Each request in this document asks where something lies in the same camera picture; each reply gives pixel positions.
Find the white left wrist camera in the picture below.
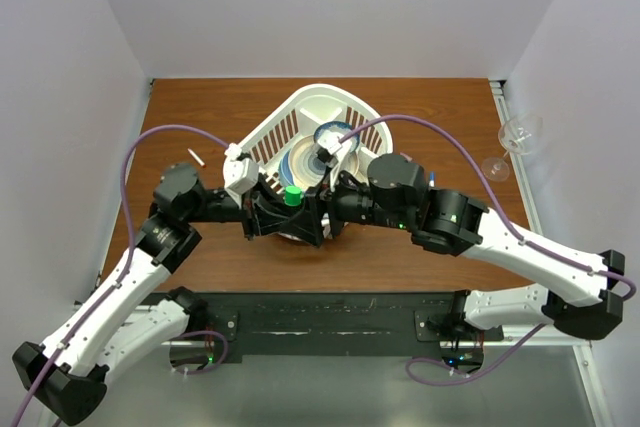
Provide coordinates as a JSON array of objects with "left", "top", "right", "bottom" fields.
[{"left": 223, "top": 143, "right": 260, "bottom": 196}]

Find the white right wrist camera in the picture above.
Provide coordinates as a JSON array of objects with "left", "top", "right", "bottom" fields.
[{"left": 314, "top": 134, "right": 356, "bottom": 183}]

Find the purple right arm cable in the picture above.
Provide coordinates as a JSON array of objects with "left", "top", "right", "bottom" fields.
[{"left": 339, "top": 114, "right": 639, "bottom": 388}]

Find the clear wine glass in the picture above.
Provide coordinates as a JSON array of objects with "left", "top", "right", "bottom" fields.
[{"left": 481, "top": 113, "right": 543, "bottom": 182}]

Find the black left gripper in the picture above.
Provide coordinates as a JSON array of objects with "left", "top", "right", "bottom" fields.
[{"left": 184, "top": 171, "right": 296, "bottom": 239}]

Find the beige blue swirl plate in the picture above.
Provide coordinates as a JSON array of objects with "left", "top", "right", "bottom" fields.
[{"left": 287, "top": 135, "right": 360, "bottom": 188}]

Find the white red marker pen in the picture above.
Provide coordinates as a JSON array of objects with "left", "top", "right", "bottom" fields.
[{"left": 187, "top": 148, "right": 206, "bottom": 168}]

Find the blue rimmed plate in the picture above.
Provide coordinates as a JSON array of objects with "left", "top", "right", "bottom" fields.
[{"left": 278, "top": 150, "right": 296, "bottom": 189}]

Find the white plastic dish basket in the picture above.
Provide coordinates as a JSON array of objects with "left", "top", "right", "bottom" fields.
[{"left": 230, "top": 84, "right": 394, "bottom": 216}]

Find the blue floral ceramic bowl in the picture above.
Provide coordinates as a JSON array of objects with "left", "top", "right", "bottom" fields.
[{"left": 313, "top": 121, "right": 360, "bottom": 154}]

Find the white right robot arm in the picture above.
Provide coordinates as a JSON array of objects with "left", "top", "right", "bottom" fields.
[{"left": 327, "top": 154, "right": 625, "bottom": 340}]

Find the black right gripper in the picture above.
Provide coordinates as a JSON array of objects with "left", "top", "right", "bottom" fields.
[{"left": 279, "top": 163, "right": 413, "bottom": 248}]

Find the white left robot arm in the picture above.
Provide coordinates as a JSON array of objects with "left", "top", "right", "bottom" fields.
[{"left": 12, "top": 159, "right": 307, "bottom": 426}]

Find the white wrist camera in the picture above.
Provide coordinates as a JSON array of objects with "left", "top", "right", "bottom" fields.
[
  {"left": 314, "top": 134, "right": 356, "bottom": 183},
  {"left": 223, "top": 143, "right": 260, "bottom": 196}
]

